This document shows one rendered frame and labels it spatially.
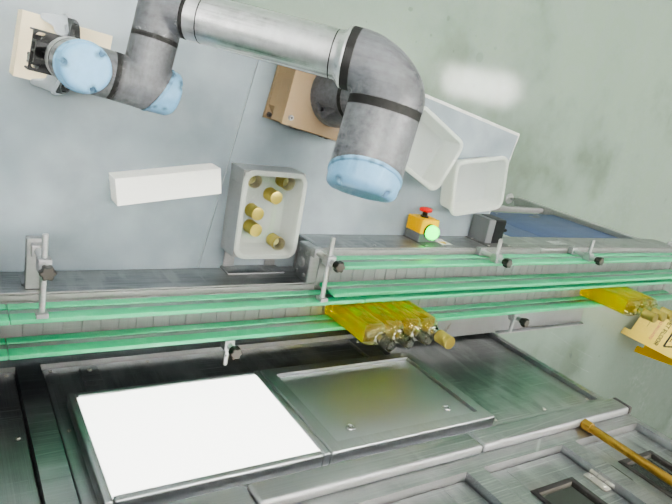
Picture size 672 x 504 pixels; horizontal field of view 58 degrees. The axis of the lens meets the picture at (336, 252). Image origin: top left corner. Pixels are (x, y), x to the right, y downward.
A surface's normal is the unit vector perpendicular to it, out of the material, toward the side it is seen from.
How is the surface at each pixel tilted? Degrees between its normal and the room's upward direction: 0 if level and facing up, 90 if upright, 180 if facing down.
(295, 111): 5
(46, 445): 90
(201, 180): 0
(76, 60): 1
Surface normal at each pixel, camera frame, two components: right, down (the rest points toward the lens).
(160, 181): 0.52, 0.33
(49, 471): 0.18, -0.94
